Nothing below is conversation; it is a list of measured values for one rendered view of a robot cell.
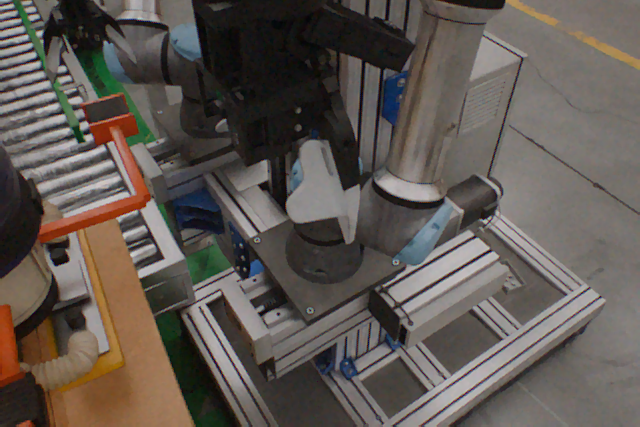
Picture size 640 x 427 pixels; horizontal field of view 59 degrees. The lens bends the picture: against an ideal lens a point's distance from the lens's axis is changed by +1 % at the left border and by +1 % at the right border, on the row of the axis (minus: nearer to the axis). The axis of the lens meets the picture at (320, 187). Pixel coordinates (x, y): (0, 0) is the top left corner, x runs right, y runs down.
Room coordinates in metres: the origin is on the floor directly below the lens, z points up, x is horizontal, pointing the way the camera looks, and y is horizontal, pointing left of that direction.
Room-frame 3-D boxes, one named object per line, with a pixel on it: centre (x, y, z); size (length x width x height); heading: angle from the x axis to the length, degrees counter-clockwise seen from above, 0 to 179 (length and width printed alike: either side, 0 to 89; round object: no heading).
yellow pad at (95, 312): (0.56, 0.43, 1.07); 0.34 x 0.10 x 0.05; 28
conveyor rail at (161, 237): (2.00, 1.01, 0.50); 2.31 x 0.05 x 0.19; 31
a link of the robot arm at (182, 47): (1.09, 0.27, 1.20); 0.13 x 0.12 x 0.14; 85
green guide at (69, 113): (2.28, 1.24, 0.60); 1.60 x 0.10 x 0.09; 31
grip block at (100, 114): (0.90, 0.42, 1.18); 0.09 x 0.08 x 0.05; 118
